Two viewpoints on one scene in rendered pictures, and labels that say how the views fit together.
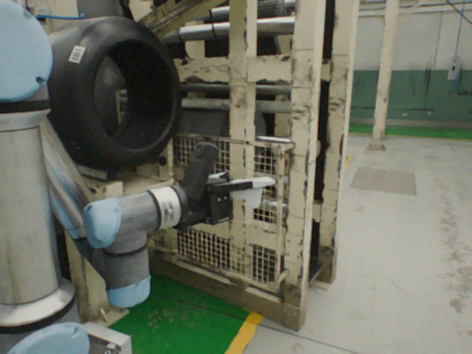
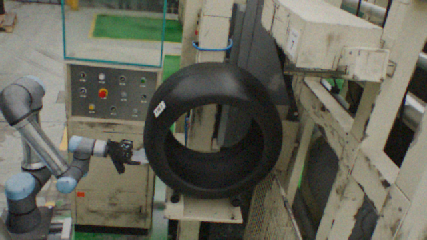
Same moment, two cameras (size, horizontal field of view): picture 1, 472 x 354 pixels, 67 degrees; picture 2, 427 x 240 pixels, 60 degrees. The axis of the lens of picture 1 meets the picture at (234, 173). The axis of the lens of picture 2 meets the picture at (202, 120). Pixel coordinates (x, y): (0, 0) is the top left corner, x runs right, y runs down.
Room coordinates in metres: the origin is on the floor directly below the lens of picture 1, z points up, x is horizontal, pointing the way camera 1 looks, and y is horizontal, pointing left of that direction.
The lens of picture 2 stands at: (0.54, -0.62, 1.96)
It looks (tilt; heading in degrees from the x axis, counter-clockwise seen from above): 26 degrees down; 51
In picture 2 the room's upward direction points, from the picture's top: 7 degrees clockwise
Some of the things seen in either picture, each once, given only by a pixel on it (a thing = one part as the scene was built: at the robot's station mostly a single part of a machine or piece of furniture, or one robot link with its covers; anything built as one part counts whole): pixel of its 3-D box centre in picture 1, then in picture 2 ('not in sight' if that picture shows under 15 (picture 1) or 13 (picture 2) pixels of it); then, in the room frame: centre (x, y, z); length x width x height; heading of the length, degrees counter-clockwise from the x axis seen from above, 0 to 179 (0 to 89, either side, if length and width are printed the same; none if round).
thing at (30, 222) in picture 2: not in sight; (23, 213); (0.77, 0.84, 0.77); 0.15 x 0.15 x 0.10
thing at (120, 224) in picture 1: (121, 220); not in sight; (0.56, 0.19, 1.04); 0.11 x 0.08 x 0.09; 130
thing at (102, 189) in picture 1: (86, 184); (175, 187); (1.42, 0.62, 0.83); 0.36 x 0.09 x 0.06; 57
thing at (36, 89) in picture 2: not in sight; (31, 136); (0.85, 0.95, 1.09); 0.15 x 0.12 x 0.55; 49
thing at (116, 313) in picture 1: (93, 313); not in sight; (1.67, 0.77, 0.02); 0.27 x 0.27 x 0.04; 57
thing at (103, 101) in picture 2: not in sight; (116, 145); (1.48, 1.44, 0.63); 0.56 x 0.41 x 1.27; 147
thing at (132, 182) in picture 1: (114, 184); (201, 195); (1.54, 0.55, 0.80); 0.37 x 0.36 x 0.02; 147
